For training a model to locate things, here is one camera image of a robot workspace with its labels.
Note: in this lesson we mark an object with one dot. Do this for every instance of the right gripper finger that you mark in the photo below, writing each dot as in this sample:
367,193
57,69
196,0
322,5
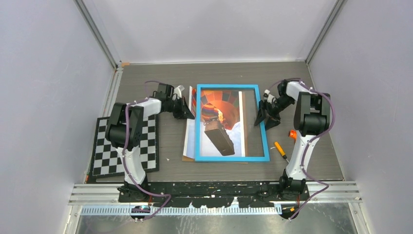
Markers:
272,122
262,113

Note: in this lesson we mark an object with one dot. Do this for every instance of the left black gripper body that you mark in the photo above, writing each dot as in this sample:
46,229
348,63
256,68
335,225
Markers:
175,107

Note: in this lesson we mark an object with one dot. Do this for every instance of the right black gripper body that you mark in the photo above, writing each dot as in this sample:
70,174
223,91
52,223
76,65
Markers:
281,102

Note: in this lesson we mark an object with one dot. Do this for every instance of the yellow handled screwdriver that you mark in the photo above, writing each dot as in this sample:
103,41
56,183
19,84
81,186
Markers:
281,151

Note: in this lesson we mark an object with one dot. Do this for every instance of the hot air balloon photo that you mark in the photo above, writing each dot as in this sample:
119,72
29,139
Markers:
219,126

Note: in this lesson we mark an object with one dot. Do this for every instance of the blue picture frame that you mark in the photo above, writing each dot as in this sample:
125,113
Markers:
224,124

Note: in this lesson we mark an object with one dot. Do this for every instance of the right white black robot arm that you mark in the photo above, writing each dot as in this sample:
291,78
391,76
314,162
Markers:
311,120

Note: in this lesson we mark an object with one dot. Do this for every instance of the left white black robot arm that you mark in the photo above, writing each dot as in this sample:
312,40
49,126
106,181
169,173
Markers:
125,129

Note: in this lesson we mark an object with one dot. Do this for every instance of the orange curved plastic piece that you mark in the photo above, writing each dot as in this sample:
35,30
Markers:
293,135

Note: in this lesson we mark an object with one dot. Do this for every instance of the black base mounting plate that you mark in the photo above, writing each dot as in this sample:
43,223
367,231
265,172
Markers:
212,194

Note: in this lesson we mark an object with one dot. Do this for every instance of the black white checkerboard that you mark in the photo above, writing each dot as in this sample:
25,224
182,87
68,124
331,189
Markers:
105,160

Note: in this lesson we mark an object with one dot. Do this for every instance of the white perforated strip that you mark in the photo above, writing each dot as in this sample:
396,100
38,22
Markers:
135,210

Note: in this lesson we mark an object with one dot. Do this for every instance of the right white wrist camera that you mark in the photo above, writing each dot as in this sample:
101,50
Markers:
268,98

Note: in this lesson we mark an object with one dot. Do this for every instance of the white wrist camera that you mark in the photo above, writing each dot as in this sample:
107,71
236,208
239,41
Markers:
268,98
177,92

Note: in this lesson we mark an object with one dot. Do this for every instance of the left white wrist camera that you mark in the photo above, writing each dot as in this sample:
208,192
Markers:
177,92

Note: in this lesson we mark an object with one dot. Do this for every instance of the right corner aluminium post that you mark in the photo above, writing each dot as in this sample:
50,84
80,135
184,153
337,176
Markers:
334,13

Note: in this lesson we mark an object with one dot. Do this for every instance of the corner aluminium post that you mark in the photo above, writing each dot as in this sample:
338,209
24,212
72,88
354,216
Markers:
95,32
334,13

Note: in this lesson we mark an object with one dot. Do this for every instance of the aluminium front rail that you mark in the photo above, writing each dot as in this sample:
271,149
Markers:
337,192

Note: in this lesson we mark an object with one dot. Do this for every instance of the left corner aluminium post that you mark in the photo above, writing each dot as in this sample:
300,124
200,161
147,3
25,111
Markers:
95,32

